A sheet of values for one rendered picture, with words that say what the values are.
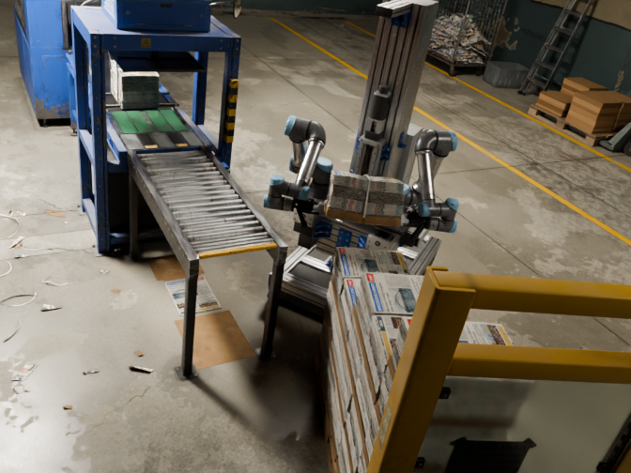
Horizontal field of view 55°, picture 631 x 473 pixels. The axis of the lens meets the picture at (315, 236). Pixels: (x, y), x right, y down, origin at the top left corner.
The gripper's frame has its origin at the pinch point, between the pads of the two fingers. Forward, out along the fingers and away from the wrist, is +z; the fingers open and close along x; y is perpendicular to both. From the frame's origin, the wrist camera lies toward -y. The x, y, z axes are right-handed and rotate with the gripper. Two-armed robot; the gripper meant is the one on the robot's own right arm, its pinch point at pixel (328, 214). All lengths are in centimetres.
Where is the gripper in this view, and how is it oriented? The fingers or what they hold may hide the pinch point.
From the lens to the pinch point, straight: 331.8
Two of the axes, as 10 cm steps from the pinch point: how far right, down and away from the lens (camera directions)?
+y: 1.5, -9.7, -1.7
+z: 9.9, 1.4, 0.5
